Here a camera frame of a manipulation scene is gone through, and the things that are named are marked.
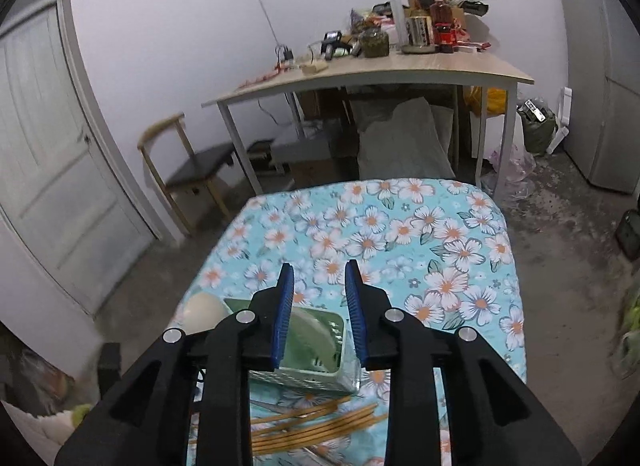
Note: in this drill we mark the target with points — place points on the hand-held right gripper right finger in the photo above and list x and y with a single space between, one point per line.
354 316

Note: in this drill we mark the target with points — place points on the pink plastic bag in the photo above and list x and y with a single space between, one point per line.
515 163

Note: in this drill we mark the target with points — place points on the grey refrigerator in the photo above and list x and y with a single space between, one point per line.
600 120

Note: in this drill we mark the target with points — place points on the grey woven sack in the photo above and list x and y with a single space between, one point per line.
400 140

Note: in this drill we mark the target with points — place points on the bamboo chopstick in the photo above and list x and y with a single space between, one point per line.
300 411
320 421
300 443
330 429

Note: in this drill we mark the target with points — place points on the wooden chair with dark seat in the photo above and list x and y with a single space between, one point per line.
200 163

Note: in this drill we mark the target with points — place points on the green perforated utensil holder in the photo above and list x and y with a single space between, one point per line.
320 377

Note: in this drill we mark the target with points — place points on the green bag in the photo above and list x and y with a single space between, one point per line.
537 130

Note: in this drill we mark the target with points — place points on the black handheld device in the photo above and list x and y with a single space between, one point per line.
332 43

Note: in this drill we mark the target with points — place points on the glass jar of green contents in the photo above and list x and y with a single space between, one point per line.
374 43

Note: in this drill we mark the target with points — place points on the white plastic panel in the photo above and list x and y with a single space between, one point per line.
565 110

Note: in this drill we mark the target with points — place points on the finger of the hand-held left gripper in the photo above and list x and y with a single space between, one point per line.
109 368

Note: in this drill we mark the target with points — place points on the yellow plastic bag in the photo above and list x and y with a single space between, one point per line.
492 100

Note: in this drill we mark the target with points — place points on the black charger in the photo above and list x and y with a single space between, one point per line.
285 53

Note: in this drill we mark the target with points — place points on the floral turquoise blanket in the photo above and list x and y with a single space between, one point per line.
425 256

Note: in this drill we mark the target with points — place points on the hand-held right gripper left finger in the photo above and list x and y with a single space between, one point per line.
282 316

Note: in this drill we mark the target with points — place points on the wooden desk with white legs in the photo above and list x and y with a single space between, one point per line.
400 68

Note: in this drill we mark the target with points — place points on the patterned metal canister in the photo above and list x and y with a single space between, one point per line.
419 30

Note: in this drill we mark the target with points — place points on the white panelled door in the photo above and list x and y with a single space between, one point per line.
50 145

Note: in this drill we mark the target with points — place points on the cream rice spoon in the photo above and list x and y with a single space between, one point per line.
202 311

